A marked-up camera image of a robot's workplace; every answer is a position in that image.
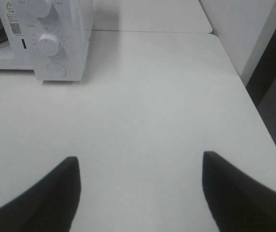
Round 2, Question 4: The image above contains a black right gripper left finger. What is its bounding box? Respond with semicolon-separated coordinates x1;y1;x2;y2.
0;157;81;232

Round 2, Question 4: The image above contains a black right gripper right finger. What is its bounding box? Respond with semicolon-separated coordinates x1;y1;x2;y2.
202;151;276;232

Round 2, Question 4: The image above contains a round white door button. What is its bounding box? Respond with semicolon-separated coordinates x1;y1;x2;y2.
47;62;66;77

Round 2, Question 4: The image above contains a lower white microwave knob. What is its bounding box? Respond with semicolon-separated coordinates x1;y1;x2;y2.
37;33;61;56

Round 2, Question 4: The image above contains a white microwave knob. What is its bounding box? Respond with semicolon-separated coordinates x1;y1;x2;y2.
32;0;52;18
37;33;61;56

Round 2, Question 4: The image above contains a white microwave oven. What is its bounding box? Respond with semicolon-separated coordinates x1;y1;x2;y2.
0;0;93;81

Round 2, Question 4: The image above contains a white partition panel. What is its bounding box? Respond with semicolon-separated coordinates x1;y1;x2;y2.
200;0;276;85

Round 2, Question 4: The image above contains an upper white microwave knob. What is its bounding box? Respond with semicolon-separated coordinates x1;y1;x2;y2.
32;0;52;18

